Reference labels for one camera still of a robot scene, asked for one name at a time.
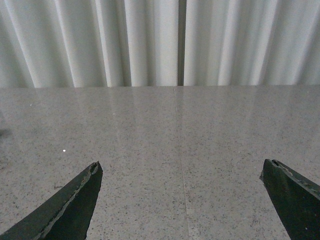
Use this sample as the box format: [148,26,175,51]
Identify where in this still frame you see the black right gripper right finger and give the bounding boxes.
[260,159,320,240]

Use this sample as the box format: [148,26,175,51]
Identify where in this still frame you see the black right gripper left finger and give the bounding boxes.
[0,162,103,240]

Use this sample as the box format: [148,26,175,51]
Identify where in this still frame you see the white pleated curtain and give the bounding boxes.
[0,0,320,88]

